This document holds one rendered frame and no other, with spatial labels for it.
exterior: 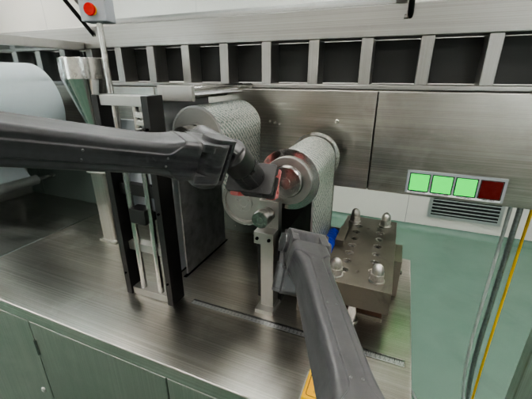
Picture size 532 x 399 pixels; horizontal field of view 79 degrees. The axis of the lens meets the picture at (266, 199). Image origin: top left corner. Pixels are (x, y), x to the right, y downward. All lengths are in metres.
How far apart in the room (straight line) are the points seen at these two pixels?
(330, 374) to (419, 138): 0.79
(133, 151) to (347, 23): 0.76
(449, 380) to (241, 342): 1.50
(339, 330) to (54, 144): 0.37
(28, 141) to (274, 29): 0.83
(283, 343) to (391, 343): 0.25
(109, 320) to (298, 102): 0.81
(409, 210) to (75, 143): 3.37
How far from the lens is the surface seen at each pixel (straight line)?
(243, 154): 0.56
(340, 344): 0.37
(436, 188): 1.06
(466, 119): 1.03
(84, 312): 1.01
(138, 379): 0.98
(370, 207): 3.60
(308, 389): 0.71
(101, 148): 0.43
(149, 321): 0.92
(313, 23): 1.06
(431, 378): 2.11
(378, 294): 0.79
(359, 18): 1.04
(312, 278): 0.46
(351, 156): 1.05
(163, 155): 0.46
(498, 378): 2.28
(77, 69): 1.17
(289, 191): 0.75
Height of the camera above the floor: 1.48
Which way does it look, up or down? 21 degrees down
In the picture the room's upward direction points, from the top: straight up
